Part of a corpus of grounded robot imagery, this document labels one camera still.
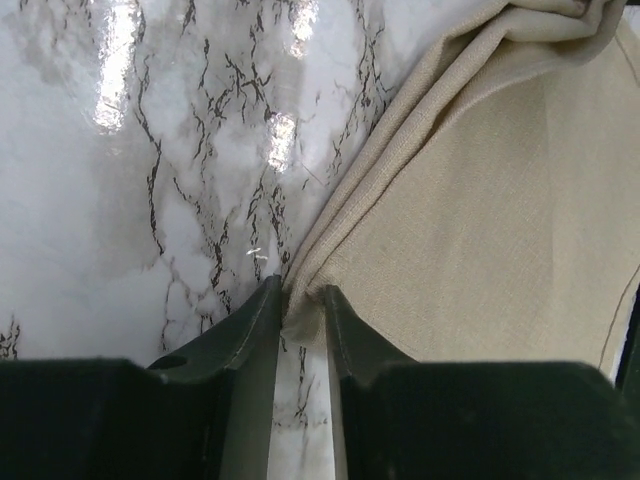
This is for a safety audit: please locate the beige cloth napkin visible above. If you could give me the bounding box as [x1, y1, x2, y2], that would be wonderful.
[283, 1, 639, 373]

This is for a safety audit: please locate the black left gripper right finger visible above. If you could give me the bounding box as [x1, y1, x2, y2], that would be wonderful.
[324, 286, 639, 479]

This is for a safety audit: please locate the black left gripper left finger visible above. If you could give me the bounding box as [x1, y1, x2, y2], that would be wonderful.
[1, 276, 282, 479]

